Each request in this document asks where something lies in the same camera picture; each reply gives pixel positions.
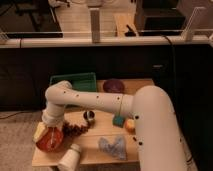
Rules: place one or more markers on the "white cup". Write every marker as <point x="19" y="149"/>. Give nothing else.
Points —
<point x="70" y="160"/>

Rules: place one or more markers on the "small metal cup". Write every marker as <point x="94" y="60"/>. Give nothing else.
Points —
<point x="89" y="116"/>

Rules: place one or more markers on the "orange fruit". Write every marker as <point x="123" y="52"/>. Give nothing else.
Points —
<point x="129" y="125"/>

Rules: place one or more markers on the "bunch of red grapes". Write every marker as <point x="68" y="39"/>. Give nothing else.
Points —
<point x="73" y="129"/>

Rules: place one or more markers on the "purple plate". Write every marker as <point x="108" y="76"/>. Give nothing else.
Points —
<point x="113" y="86"/>

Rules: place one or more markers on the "teal sponge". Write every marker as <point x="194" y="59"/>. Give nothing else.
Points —
<point x="118" y="121"/>

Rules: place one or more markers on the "green plastic tray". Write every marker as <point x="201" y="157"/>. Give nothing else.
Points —
<point x="79" y="81"/>

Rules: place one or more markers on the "blue cloth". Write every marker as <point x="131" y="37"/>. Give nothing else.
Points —
<point x="117" y="149"/>

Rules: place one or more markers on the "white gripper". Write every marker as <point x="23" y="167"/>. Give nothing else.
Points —
<point x="41" y="130"/>

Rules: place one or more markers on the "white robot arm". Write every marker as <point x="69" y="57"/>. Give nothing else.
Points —
<point x="160" y="143"/>

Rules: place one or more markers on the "red bowl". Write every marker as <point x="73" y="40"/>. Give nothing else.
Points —
<point x="44" y="143"/>

